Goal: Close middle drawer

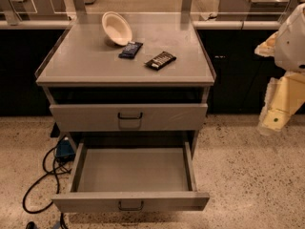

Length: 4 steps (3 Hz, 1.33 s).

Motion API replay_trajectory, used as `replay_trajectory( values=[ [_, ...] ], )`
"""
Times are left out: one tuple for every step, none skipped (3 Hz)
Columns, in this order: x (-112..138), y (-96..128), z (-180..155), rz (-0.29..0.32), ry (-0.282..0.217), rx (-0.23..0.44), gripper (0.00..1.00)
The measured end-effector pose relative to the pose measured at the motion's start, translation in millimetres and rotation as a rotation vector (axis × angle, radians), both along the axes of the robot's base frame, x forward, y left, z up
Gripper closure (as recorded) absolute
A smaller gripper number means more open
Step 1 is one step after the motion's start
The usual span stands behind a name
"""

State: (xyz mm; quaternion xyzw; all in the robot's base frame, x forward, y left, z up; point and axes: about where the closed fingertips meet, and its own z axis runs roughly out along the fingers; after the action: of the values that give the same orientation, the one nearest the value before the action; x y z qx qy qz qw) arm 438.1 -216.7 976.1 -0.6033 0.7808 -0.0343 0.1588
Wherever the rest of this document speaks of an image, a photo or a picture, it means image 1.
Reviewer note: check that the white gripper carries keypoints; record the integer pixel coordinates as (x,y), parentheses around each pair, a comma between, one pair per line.
(292,48)

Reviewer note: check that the grey drawer cabinet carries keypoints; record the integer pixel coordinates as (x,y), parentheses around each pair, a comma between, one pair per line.
(86,68)

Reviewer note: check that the black chocolate bar wrapper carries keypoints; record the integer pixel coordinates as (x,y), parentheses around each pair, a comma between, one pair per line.
(160,61)

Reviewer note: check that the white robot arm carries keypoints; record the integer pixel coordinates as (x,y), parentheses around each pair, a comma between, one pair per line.
(290,45)

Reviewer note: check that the blue snack bar wrapper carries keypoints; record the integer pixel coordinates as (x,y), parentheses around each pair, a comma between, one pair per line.
(130,50)

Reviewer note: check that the grey drawer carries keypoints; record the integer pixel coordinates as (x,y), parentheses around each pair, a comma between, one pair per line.
(144,179)
(128,117)

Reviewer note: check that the blue power adapter box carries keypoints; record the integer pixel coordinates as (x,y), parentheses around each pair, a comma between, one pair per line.
(64,151)

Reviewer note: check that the white paper bowl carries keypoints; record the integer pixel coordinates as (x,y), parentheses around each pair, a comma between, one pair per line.
(116,28)

